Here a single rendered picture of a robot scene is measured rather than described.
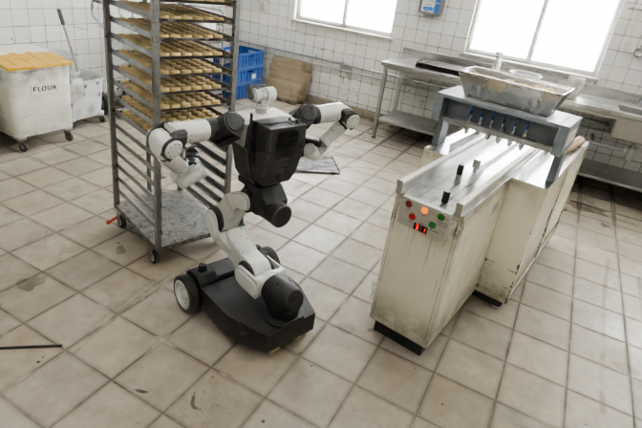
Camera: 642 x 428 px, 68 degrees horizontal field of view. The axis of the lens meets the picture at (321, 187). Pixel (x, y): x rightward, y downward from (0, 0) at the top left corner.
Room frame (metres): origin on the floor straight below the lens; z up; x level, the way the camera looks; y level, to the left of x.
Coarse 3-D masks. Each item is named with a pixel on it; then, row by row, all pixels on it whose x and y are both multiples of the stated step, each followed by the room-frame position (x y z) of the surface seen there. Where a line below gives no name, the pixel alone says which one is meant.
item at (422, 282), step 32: (416, 192) 2.06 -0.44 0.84; (448, 192) 1.98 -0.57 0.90; (480, 224) 2.12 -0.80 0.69; (384, 256) 2.05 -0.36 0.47; (416, 256) 1.96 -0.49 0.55; (448, 256) 1.88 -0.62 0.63; (480, 256) 2.31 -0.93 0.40; (384, 288) 2.03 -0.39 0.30; (416, 288) 1.94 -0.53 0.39; (448, 288) 1.93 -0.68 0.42; (384, 320) 2.01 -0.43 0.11; (416, 320) 1.92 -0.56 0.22; (448, 320) 2.10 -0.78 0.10; (416, 352) 1.92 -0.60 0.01
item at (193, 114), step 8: (128, 96) 2.77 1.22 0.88; (136, 104) 2.64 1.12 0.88; (144, 104) 2.68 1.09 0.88; (144, 112) 2.55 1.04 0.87; (152, 112) 2.55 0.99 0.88; (168, 112) 2.60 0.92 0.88; (176, 112) 2.62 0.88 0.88; (184, 112) 2.63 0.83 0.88; (192, 112) 2.66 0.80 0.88; (200, 112) 2.67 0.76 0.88; (208, 112) 2.70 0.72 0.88; (160, 120) 2.43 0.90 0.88; (168, 120) 2.48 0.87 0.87; (176, 120) 2.46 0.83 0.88
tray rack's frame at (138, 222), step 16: (144, 0) 2.92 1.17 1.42; (112, 64) 2.76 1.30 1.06; (112, 80) 2.76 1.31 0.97; (112, 96) 2.75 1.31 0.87; (112, 112) 2.75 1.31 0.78; (112, 128) 2.74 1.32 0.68; (112, 144) 2.74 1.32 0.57; (112, 160) 2.75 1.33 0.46; (176, 192) 3.03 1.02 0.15; (128, 208) 2.71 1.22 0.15; (144, 208) 2.74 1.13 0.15; (176, 208) 2.80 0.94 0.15; (192, 208) 2.83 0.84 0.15; (144, 224) 2.55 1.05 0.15; (176, 224) 2.61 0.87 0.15; (192, 224) 2.64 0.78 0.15; (176, 240) 2.42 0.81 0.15; (192, 240) 2.47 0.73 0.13
